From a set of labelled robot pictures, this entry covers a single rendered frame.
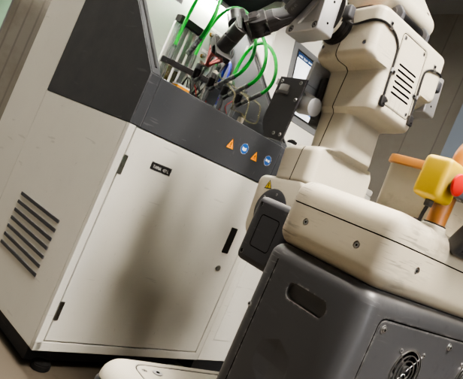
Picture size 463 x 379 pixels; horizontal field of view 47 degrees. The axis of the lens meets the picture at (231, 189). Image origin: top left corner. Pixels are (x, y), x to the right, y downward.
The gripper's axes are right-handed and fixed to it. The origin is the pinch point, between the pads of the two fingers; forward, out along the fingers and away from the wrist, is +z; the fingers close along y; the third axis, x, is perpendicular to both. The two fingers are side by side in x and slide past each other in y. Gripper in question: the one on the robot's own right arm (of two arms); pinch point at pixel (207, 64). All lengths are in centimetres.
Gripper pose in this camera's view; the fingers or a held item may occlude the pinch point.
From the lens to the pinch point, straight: 199.3
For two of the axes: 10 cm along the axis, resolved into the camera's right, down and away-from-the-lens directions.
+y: -0.8, -7.9, 6.0
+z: -6.1, 5.2, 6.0
